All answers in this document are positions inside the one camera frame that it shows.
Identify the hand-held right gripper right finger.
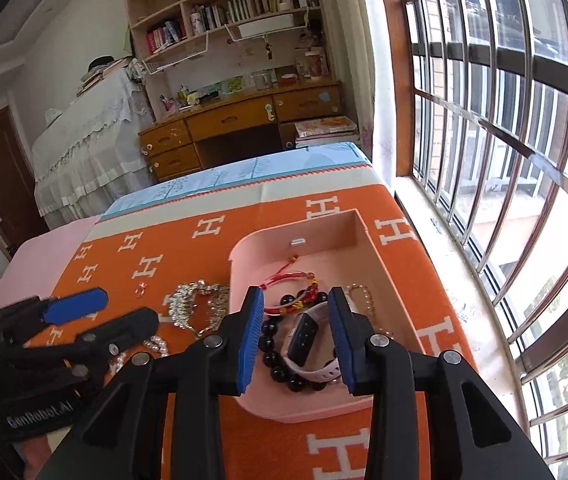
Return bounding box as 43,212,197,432
328,287,557,480

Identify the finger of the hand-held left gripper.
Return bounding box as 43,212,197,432
0,287,110,347
0,307,161,392

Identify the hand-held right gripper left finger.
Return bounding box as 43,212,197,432
38,286,265,480

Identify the black bead bracelet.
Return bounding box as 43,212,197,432
260,292,331,394

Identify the white pearl bracelet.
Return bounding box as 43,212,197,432
111,332,171,377

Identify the silver crystal bracelet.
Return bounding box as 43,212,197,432
166,280,233,339

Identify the pink plastic tray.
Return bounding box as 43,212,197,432
229,208,427,423

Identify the pink bedsheet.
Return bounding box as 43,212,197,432
0,215,103,317

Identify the orange patterned blanket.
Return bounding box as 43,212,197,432
24,162,482,480

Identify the white lace-covered piano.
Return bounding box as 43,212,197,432
31,66,157,229

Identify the light blue printed sheet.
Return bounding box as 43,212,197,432
101,142,372,221

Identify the stack of magazines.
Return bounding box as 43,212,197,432
294,116,363,149

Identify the wooden desk with drawers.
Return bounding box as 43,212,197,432
138,79,345,184

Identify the pile of books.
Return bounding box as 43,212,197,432
76,58,137,97

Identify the metal window grille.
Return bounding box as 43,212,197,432
394,0,568,463

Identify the row of red books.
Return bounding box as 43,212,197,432
145,20,187,56

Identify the white curtain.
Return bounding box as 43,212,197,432
313,0,395,162

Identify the wooden bookshelf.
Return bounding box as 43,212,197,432
124,0,332,82

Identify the white oblong box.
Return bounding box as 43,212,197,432
238,14,297,39

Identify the beige bead bracelet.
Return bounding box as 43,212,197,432
343,284,395,342

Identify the red knotted bead bracelet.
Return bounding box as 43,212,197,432
264,282,323,317

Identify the red string bracelet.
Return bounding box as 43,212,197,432
263,255,315,291

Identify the brown window frame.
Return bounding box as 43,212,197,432
375,0,415,183

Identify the white wire rack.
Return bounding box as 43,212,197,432
225,9,311,45
141,30,211,77

